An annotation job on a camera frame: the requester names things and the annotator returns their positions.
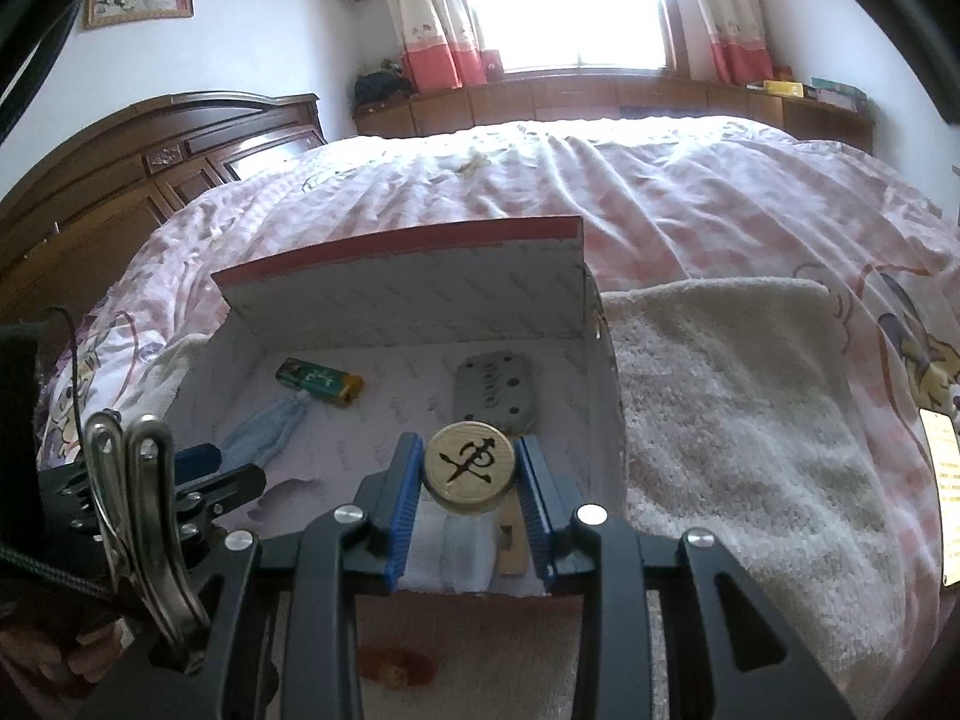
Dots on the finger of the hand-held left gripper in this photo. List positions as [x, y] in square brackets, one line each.
[71, 506]
[199, 459]

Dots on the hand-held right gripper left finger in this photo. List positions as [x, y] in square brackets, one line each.
[401, 510]

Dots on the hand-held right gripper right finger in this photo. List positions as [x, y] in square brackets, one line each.
[536, 510]

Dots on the blue correction tape dispenser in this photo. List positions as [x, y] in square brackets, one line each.
[262, 435]

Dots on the round wooden chess piece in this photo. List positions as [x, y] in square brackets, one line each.
[469, 465]

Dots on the grey plate with holes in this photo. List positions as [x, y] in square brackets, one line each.
[491, 390]

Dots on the green printed lighter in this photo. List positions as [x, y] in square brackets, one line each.
[319, 381]

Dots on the red cardboard box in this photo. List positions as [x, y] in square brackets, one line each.
[337, 292]

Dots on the person's left hand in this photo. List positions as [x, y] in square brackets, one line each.
[45, 652]

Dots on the small tan wooden stick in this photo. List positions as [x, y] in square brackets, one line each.
[511, 544]

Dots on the metal spring clip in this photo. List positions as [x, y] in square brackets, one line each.
[142, 510]

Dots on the beige towel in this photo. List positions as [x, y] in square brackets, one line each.
[712, 427]

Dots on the dark wooden headboard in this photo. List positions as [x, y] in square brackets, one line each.
[112, 180]

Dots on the pink printed quilt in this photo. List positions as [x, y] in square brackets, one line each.
[600, 187]

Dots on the wooden sill cabinet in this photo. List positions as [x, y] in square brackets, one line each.
[562, 101]

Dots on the dark bag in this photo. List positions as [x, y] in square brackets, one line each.
[382, 88]

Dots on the small red box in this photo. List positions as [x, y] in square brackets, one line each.
[491, 65]

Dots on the yellow book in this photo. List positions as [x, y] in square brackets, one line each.
[784, 88]

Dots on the pink and white curtain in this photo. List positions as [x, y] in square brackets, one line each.
[727, 7]
[435, 15]

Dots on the bright window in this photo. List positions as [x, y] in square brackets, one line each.
[570, 0]

